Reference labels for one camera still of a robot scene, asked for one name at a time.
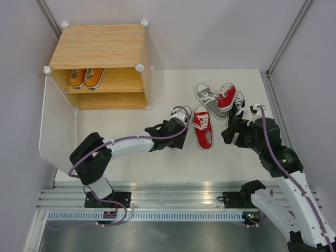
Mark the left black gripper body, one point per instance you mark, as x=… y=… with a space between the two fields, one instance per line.
x=178 y=139

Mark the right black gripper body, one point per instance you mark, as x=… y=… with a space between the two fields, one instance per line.
x=245 y=137

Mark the black sneaker orange sole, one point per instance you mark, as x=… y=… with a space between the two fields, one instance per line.
x=173 y=147

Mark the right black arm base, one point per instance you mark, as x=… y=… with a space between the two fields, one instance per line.
x=242 y=200

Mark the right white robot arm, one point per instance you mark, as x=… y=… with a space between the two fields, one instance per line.
x=304 y=228

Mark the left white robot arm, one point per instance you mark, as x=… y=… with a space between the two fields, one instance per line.
x=91 y=158

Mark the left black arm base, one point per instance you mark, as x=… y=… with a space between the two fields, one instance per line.
x=118 y=201

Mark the wooden two-shelf shoe cabinet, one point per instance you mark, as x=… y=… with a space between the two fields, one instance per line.
x=123 y=49

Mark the black sneaker back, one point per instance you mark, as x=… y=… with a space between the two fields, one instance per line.
x=238 y=109

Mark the red sneaker front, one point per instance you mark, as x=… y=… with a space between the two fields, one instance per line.
x=203 y=127

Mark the red sneaker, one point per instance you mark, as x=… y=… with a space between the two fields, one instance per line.
x=226 y=97
x=203 y=127

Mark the red sneaker back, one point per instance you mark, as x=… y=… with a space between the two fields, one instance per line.
x=226 y=97

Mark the grey sneaker back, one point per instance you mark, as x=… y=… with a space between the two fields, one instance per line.
x=210 y=100

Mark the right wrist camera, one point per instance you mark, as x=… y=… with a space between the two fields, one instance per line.
x=258 y=110

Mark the right aluminium frame post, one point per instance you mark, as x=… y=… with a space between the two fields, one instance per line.
x=275 y=79

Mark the aluminium frame post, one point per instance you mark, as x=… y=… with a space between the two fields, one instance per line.
x=275 y=79
x=49 y=17

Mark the aluminium mounting rail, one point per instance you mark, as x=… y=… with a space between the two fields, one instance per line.
x=144 y=196

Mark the white slotted cable duct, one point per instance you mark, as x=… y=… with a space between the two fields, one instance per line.
x=184 y=216

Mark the left aluminium frame post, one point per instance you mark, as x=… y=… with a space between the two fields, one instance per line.
x=49 y=17

